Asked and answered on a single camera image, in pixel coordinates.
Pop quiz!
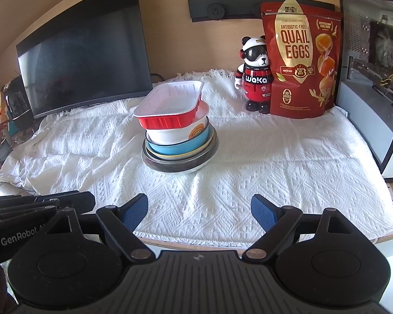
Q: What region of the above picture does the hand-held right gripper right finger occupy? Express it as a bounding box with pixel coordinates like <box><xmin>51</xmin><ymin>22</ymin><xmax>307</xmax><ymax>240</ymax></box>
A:
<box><xmin>242</xmin><ymin>194</ymin><xmax>349</xmax><ymax>263</ymax></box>

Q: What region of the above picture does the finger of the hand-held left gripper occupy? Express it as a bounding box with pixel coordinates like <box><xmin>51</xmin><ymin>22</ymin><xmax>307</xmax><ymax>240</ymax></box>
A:
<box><xmin>36</xmin><ymin>191</ymin><xmax>86</xmax><ymax>213</ymax></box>
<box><xmin>0</xmin><ymin>195</ymin><xmax>36</xmax><ymax>208</ymax></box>

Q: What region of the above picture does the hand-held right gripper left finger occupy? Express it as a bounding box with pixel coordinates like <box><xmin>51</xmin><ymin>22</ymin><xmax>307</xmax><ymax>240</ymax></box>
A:
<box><xmin>47</xmin><ymin>194</ymin><xmax>154</xmax><ymax>263</ymax></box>

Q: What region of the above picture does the stainless steel bowl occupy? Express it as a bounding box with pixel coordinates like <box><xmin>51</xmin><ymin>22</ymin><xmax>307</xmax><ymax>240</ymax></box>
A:
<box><xmin>141</xmin><ymin>134</ymin><xmax>220</xmax><ymax>175</ymax></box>

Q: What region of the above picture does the cream bowl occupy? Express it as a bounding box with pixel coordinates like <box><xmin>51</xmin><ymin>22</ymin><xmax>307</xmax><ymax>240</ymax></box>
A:
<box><xmin>147</xmin><ymin>127</ymin><xmax>217</xmax><ymax>161</ymax></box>

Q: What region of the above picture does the blue bowl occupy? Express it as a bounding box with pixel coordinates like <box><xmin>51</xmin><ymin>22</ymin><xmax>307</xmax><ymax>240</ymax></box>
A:
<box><xmin>146</xmin><ymin>122</ymin><xmax>214</xmax><ymax>157</ymax></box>

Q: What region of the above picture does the white bowl with orange print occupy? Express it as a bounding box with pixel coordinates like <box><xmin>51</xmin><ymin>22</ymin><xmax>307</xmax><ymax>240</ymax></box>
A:
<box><xmin>145</xmin><ymin>101</ymin><xmax>210</xmax><ymax>146</ymax></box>

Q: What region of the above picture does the red rectangular foil tray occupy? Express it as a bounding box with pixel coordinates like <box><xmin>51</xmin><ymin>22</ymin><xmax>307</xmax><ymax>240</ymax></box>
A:
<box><xmin>133</xmin><ymin>80</ymin><xmax>204</xmax><ymax>130</ymax></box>

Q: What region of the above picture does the white textured cloth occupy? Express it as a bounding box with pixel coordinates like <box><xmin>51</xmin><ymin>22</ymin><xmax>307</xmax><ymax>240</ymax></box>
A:
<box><xmin>0</xmin><ymin>69</ymin><xmax>393</xmax><ymax>247</ymax></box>

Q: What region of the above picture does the dark rounded desk gadget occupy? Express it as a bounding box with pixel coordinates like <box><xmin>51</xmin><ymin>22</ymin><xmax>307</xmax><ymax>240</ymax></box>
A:
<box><xmin>2</xmin><ymin>77</ymin><xmax>34</xmax><ymax>132</ymax></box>

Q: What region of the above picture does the panda figurine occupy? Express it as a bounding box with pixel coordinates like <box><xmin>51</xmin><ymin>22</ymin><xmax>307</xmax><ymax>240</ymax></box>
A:
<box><xmin>234</xmin><ymin>35</ymin><xmax>272</xmax><ymax>113</ymax></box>

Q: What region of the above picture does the black monitor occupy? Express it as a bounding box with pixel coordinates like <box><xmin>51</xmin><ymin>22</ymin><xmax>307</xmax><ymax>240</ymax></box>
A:
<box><xmin>16</xmin><ymin>0</ymin><xmax>153</xmax><ymax>120</ymax></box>

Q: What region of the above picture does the red snack bag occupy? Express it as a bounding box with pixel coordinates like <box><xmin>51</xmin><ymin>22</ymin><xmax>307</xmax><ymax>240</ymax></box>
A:
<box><xmin>260</xmin><ymin>0</ymin><xmax>343</xmax><ymax>120</ymax></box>

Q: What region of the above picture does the white computer case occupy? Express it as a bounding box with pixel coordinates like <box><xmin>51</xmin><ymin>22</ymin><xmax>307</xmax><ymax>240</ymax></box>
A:
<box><xmin>336</xmin><ymin>0</ymin><xmax>393</xmax><ymax>179</ymax></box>

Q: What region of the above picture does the black wall power strip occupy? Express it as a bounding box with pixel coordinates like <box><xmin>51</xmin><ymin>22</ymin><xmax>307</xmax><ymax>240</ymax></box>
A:
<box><xmin>187</xmin><ymin>0</ymin><xmax>335</xmax><ymax>23</ymax></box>

